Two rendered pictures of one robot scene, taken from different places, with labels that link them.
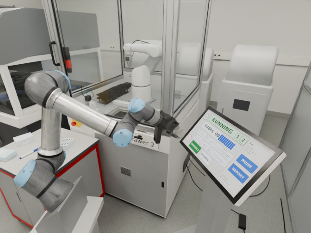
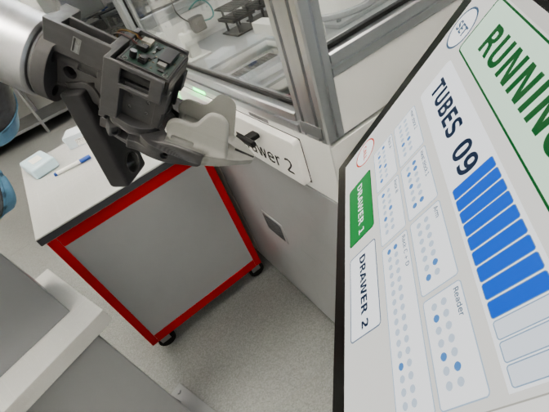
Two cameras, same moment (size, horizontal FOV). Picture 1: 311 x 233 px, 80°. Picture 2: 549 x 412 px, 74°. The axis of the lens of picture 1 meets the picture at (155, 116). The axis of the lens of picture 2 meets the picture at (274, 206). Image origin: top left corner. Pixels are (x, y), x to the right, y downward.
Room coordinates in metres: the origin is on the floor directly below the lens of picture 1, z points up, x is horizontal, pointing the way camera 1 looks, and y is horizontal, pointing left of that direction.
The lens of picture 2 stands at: (0.65, -0.38, 1.30)
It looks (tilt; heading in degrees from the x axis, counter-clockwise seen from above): 40 degrees down; 44
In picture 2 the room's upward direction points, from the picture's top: 22 degrees counter-clockwise
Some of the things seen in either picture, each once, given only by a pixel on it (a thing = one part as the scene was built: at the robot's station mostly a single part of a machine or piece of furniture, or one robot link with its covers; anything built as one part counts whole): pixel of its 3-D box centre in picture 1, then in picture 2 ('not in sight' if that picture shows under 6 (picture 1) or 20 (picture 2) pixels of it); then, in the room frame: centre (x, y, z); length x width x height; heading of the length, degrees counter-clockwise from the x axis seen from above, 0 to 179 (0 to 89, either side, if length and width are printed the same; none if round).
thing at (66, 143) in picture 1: (65, 144); not in sight; (1.25, 0.73, 0.78); 0.12 x 0.08 x 0.04; 174
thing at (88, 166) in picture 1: (55, 181); (153, 224); (1.23, 0.89, 0.38); 0.62 x 0.58 x 0.76; 66
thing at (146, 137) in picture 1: (140, 138); (263, 143); (1.20, 0.11, 0.87); 0.29 x 0.02 x 0.11; 66
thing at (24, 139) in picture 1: (23, 139); (82, 134); (1.30, 1.10, 0.79); 0.13 x 0.09 x 0.05; 136
